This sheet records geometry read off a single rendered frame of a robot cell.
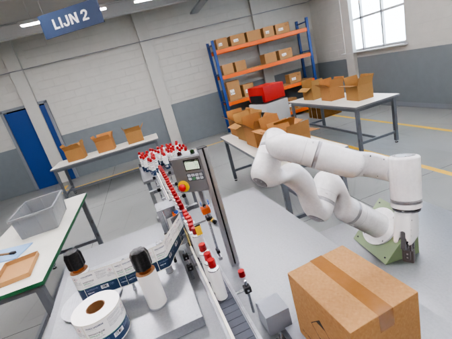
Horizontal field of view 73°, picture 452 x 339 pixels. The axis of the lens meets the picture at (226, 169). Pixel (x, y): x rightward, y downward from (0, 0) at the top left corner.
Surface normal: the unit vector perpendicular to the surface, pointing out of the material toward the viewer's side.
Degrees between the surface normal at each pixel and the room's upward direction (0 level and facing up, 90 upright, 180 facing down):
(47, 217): 95
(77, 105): 90
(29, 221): 95
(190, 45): 90
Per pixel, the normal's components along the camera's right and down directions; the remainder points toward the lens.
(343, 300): -0.25, -0.92
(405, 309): 0.36, 0.21
